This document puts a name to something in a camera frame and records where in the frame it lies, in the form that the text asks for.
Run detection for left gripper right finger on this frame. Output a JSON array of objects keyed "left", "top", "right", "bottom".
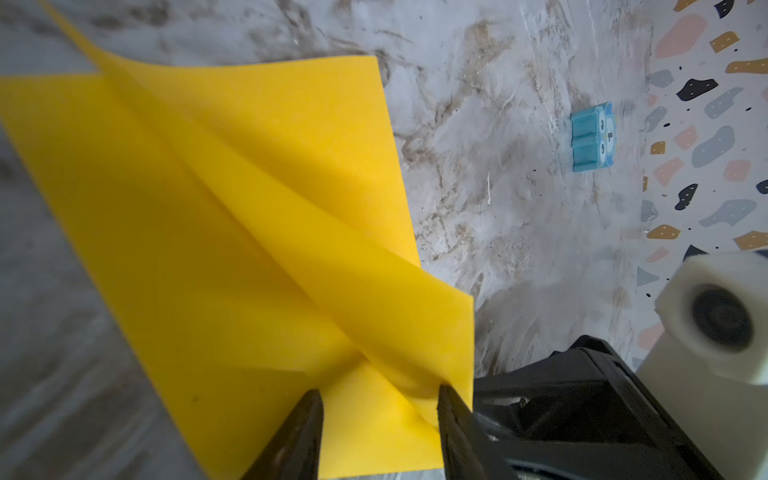
[{"left": 437, "top": 385, "right": 516, "bottom": 480}]

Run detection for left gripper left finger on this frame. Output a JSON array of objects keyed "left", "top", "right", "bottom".
[{"left": 241, "top": 389, "right": 324, "bottom": 480}]

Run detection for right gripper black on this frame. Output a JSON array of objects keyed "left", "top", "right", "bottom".
[{"left": 473, "top": 335, "right": 721, "bottom": 479}]

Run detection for yellow square paper sheet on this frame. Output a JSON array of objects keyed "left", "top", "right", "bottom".
[{"left": 1, "top": 14, "right": 474, "bottom": 479}]

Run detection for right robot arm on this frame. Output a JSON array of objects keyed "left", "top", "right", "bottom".
[{"left": 440, "top": 336, "right": 767, "bottom": 479}]

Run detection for blue owl toy block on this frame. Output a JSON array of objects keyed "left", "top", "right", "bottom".
[{"left": 570, "top": 102, "right": 617, "bottom": 172}]

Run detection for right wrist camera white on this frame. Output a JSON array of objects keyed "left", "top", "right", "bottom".
[{"left": 655, "top": 249, "right": 767, "bottom": 386}]

